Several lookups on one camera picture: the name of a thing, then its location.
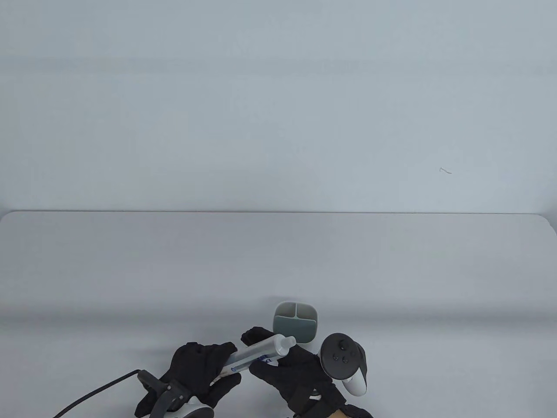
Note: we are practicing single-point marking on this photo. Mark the person's right hand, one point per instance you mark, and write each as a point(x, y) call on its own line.
point(300, 374)

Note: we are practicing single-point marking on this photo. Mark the person's left hand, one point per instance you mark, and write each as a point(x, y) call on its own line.
point(196, 365)

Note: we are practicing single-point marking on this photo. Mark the white toothpaste tube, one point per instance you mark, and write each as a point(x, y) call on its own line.
point(256, 353)

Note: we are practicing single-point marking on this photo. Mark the white toothbrush holder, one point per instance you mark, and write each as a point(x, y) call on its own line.
point(295, 320)

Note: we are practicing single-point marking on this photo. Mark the person's right forearm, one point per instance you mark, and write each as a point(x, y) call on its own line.
point(338, 414)

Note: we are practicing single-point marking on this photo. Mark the grey and white left controller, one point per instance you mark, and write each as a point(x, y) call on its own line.
point(174, 398)

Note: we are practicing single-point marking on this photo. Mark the grey and white controller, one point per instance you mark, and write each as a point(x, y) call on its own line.
point(343, 355)
point(174, 398)

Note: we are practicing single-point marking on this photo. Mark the grey and white right controller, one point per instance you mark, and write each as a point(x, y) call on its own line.
point(343, 355)

